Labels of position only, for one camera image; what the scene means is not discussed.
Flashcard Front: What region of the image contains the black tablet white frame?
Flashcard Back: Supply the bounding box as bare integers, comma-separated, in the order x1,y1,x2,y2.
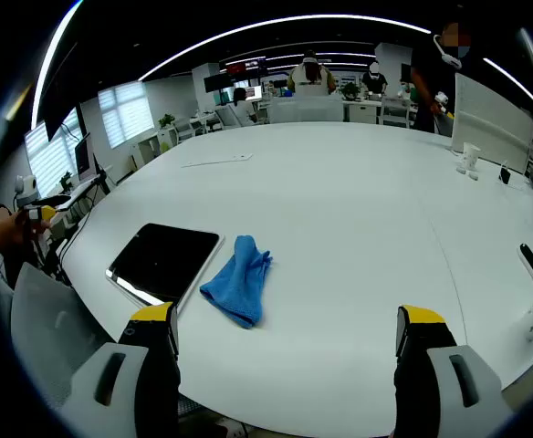
105,223,225,316

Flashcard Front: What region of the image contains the white paper sheet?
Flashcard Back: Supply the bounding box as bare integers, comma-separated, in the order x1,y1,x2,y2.
182,153,255,169

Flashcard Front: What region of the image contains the long ceiling light strip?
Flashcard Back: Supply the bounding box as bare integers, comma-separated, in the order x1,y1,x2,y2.
138,13,433,82

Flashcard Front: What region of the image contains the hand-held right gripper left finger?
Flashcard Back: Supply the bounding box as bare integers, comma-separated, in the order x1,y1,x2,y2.
58,300,183,438

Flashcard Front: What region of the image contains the black computer monitor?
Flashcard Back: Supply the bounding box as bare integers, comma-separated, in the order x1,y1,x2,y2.
73,132,99,183

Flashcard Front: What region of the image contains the white desk divider panel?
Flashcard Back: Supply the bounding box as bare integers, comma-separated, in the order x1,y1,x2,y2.
450,72,533,175

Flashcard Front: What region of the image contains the white low partition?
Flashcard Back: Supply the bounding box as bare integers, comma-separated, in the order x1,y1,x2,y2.
269,93,345,124

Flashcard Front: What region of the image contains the blue cleaning cloth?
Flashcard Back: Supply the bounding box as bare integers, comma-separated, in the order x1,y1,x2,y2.
199,235,274,329

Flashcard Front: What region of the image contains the person's left hand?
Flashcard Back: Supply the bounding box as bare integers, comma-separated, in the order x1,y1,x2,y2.
13,210,53,244

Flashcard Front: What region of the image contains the white window blind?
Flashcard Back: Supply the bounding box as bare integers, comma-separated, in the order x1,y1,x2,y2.
98,81,156,150

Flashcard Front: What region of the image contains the red display screen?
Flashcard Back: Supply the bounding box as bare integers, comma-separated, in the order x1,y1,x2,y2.
225,57,267,75

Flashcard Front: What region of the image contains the white paper cup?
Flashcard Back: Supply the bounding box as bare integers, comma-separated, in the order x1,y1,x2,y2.
460,141,482,172

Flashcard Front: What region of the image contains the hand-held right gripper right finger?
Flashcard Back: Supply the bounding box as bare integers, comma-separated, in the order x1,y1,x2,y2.
392,304,517,438

